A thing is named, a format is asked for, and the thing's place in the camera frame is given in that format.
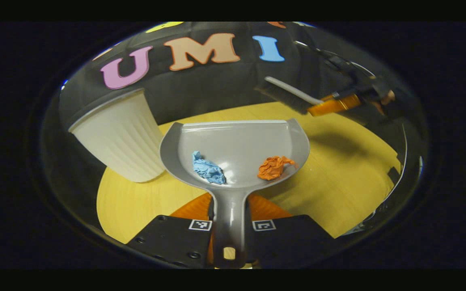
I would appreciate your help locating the black backdrop cloth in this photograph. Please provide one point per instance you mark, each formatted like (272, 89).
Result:
(208, 89)

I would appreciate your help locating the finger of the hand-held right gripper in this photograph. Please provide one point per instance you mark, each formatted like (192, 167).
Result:
(334, 105)

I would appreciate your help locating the grey plastic dustpan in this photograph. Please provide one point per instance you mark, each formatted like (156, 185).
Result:
(237, 141)

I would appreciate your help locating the blue paper scrap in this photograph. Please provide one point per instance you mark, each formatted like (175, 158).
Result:
(208, 169)

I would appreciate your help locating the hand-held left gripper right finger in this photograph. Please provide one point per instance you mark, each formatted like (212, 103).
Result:
(285, 238)

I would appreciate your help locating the small grey broom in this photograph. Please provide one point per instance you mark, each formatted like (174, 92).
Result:
(285, 99)

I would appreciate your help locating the white ribbed garbage bin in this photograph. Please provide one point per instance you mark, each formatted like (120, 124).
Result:
(119, 137)

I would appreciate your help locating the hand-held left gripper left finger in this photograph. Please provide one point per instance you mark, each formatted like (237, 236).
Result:
(172, 238)

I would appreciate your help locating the orange paper scrap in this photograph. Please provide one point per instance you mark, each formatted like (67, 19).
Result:
(273, 167)

